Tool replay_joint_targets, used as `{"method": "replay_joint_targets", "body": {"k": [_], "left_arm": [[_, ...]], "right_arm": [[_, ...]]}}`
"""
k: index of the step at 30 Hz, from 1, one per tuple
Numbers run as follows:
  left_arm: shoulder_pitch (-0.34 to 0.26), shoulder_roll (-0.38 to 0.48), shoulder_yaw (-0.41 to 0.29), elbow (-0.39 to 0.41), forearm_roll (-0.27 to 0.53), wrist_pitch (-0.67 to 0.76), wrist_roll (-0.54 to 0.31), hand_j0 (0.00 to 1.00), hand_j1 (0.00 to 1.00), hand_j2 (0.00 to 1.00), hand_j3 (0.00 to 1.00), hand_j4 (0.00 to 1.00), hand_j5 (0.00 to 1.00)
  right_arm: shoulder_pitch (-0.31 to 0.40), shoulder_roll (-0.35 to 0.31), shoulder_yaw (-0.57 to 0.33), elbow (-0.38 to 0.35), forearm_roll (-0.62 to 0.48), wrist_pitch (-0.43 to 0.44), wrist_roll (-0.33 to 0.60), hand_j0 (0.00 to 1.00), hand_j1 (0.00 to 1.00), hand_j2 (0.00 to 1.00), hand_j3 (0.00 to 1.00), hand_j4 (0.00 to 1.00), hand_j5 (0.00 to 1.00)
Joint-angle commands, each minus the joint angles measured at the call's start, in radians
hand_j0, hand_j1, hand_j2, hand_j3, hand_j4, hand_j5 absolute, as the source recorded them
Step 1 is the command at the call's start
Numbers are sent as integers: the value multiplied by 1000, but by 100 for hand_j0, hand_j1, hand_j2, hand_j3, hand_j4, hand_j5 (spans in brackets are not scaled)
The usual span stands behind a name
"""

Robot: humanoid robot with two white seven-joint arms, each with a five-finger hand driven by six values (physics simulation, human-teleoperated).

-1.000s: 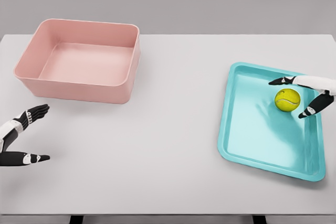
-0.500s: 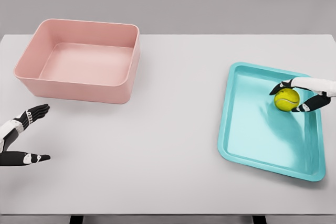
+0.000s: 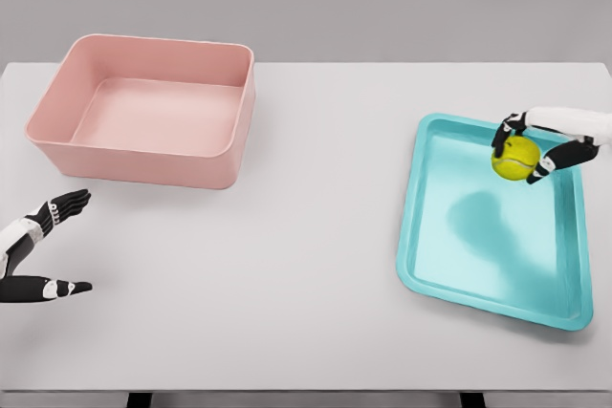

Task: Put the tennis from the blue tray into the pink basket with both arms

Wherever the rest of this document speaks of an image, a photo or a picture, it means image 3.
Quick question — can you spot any yellow tennis ball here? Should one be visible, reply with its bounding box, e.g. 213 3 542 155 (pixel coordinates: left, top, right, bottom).
491 135 542 182

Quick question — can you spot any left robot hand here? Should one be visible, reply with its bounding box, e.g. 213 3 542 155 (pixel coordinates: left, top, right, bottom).
0 188 94 305

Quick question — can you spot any blue tray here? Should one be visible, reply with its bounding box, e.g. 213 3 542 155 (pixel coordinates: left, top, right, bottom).
396 112 595 332

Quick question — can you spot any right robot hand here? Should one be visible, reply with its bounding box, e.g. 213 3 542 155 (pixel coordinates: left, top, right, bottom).
491 106 612 185

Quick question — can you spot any pink plastic basket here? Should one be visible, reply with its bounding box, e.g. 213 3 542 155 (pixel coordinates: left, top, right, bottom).
24 33 256 191

